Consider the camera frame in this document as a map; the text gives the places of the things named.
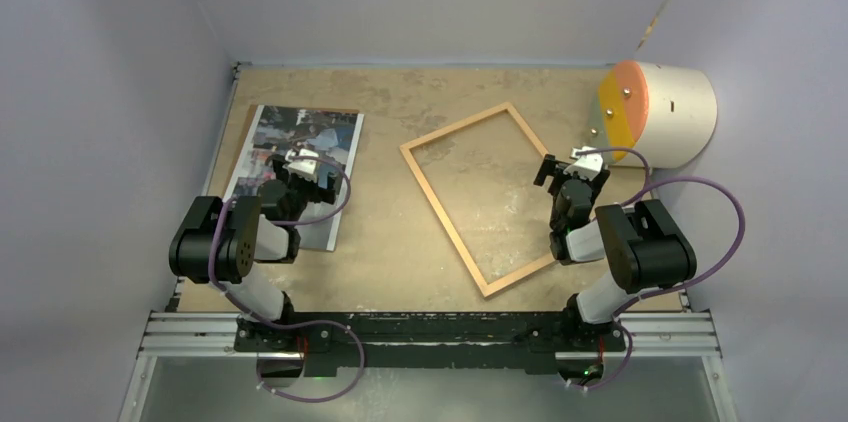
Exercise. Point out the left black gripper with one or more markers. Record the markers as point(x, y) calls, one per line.
point(317, 194)

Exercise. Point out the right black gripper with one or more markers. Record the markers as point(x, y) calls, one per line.
point(549, 167)

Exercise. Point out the light wooden picture frame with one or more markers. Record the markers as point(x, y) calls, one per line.
point(486, 231)

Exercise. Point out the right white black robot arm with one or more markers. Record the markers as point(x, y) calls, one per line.
point(642, 245)

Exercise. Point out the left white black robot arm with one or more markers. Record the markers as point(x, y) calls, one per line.
point(219, 242)

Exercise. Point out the printed photo with white border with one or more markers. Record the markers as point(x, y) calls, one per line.
point(318, 224)

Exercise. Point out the white cylinder with coloured face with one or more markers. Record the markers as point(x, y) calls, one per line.
point(666, 113)

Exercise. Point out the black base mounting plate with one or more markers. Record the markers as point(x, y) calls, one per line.
point(527, 341)

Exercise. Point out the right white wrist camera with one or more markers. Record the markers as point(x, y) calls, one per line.
point(586, 164)

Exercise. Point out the aluminium rail frame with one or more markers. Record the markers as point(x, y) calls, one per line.
point(188, 370)

